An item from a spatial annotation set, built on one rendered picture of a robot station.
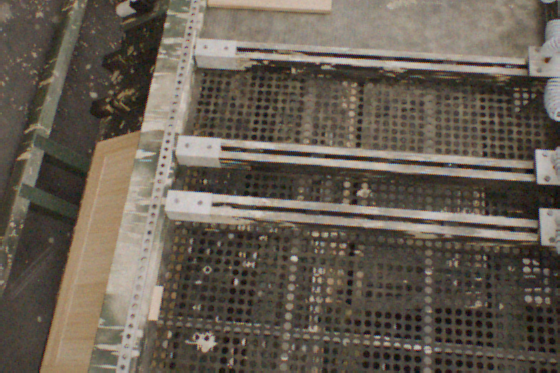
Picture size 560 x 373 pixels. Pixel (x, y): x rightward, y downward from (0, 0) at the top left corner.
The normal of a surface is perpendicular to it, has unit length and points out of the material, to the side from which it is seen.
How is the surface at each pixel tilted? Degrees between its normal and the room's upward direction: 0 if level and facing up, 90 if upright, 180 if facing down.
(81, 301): 90
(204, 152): 57
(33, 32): 0
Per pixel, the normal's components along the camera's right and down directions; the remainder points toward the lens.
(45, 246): 0.81, -0.17
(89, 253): -0.58, -0.40
